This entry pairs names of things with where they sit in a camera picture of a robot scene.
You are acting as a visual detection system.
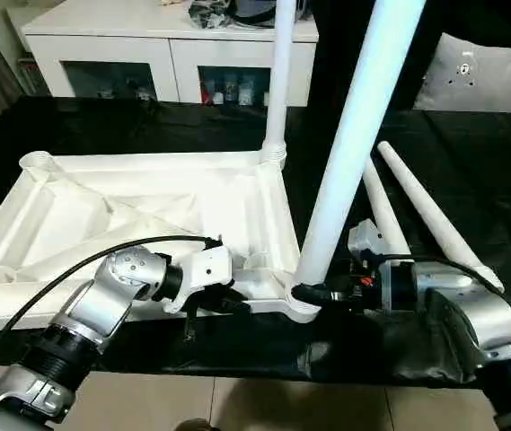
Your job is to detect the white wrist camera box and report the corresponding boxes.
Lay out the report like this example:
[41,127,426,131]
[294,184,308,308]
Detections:
[346,217,392,267]
[160,243,237,316]

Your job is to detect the white plastic table leg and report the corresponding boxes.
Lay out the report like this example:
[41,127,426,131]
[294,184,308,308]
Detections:
[260,0,299,165]
[362,156,414,263]
[375,139,507,295]
[288,0,429,312]

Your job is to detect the grey pillow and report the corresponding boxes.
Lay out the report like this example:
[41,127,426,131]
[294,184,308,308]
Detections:
[411,32,511,117]

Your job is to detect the black work mat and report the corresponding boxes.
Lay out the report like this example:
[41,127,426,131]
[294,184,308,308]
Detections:
[0,94,511,389]

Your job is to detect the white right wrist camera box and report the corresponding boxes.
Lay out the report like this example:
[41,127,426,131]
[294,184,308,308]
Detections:
[346,217,392,267]

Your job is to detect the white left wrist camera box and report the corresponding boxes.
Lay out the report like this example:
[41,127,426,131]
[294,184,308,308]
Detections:
[160,243,237,316]

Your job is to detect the white plastic table top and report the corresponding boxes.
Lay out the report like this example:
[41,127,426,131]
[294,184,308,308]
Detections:
[0,150,324,334]

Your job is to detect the white cabinet with glass doors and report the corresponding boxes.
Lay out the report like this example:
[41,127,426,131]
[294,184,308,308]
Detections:
[21,0,320,108]

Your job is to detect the grey black bag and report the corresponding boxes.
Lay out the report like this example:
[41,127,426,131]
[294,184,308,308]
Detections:
[187,0,315,29]

